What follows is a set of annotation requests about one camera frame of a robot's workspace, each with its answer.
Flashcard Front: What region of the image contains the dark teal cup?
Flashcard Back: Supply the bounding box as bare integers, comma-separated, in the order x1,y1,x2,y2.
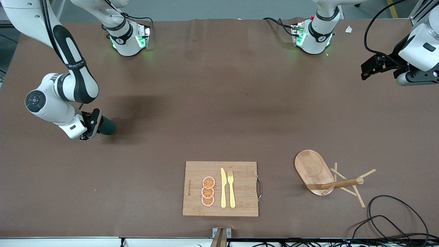
98,116,116,135

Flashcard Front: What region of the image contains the wooden mug tree stand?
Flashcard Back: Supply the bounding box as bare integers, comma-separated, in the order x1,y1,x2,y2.
294,150,376,209

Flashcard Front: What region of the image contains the yellow plastic knife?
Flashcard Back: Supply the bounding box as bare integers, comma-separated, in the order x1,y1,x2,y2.
221,168,227,209

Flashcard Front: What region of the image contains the yellow plastic fork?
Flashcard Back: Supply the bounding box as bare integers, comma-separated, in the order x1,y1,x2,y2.
227,171,236,209

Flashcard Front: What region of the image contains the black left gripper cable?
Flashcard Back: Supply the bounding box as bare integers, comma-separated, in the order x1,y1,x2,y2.
364,0,410,66

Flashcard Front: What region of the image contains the aluminium frame profile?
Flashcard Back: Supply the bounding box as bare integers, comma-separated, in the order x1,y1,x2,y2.
409,0,439,26

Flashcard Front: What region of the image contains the black right arm base cable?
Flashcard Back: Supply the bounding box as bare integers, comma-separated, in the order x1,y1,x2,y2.
103,0,154,33

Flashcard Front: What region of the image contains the black arm base cable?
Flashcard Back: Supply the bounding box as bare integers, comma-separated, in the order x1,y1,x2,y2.
103,0,154,33
263,16,297,36

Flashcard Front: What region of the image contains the black left arm base cable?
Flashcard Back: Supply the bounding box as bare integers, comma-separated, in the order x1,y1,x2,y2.
263,16,297,36

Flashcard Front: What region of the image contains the black looped cable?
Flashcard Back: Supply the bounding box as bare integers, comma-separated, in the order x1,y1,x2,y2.
368,195,430,242
350,215,417,245

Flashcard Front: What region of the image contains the bamboo cutting board with handle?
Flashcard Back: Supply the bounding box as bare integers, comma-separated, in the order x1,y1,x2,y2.
182,161,263,217

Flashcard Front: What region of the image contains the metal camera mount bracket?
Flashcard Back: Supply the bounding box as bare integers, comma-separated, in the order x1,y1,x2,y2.
211,227,232,247

